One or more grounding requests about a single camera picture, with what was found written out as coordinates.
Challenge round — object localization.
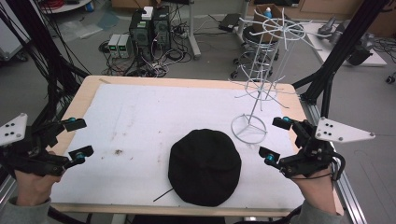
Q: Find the white platform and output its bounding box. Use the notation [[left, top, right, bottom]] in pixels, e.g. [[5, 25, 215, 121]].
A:
[[303, 21, 389, 67]]

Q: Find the aluminium rail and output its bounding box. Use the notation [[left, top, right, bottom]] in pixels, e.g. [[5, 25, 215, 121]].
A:
[[300, 99, 369, 224]]

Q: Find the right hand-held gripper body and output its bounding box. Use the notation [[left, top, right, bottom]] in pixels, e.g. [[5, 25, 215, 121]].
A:
[[278, 116, 376, 181]]

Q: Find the black frame strut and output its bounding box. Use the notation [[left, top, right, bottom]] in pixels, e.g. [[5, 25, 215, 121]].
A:
[[291, 0, 390, 119]]

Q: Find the black stool with casters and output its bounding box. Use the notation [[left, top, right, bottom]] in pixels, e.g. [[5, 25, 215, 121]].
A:
[[230, 25, 281, 79]]

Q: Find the gray metal stand leg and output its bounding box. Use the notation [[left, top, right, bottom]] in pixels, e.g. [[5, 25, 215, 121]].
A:
[[186, 0, 203, 61]]

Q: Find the black hat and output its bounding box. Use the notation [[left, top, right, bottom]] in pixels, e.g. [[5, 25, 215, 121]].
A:
[[167, 128, 243, 208]]

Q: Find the white foam mat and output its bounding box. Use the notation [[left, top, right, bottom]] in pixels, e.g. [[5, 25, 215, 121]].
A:
[[50, 83, 306, 210]]

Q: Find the clear plastic sheet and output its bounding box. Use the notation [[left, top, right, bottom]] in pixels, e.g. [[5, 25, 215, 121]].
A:
[[55, 10, 121, 40]]

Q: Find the white wire rack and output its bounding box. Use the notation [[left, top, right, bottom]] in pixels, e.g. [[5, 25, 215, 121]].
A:
[[228, 7, 332, 146]]

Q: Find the person's left hand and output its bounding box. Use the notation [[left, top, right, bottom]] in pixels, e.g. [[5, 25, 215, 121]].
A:
[[13, 150, 64, 207]]

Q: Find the gray power supply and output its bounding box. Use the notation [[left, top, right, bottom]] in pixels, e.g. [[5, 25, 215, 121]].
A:
[[106, 34, 121, 59], [118, 34, 134, 60]]

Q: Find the gray cabinet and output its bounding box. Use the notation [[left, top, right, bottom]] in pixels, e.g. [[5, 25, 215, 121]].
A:
[[0, 12, 33, 63]]

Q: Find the black frame with cables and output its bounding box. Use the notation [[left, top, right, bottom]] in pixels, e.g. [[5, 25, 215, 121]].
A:
[[0, 0, 92, 132]]

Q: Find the black computer tower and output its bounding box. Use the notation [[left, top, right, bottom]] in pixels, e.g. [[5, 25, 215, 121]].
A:
[[128, 10, 154, 62], [151, 5, 173, 52]]

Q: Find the white box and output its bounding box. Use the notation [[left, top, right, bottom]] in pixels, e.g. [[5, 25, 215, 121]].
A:
[[141, 6, 154, 21]]

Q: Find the cardboard box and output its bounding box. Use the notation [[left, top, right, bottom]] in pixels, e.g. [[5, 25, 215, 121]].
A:
[[252, 3, 285, 44]]

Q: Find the flat black device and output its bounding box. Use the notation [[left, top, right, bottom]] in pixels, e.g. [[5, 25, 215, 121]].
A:
[[218, 12, 243, 33]]

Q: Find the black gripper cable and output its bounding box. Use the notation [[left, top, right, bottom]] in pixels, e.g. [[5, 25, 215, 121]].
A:
[[330, 151, 347, 182]]

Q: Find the thin black string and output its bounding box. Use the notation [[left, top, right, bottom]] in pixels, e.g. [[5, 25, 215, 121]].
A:
[[152, 187, 175, 203]]

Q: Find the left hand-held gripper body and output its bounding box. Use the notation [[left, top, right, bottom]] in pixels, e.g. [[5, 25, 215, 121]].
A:
[[0, 113, 71, 180]]

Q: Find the tangle of floor cables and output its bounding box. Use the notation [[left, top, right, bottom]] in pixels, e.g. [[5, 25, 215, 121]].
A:
[[98, 24, 194, 78]]

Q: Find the round white table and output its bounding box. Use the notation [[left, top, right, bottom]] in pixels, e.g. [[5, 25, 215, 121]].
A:
[[39, 0, 95, 15]]

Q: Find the person's right hand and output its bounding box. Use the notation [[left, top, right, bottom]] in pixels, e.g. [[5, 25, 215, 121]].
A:
[[292, 167, 340, 216]]

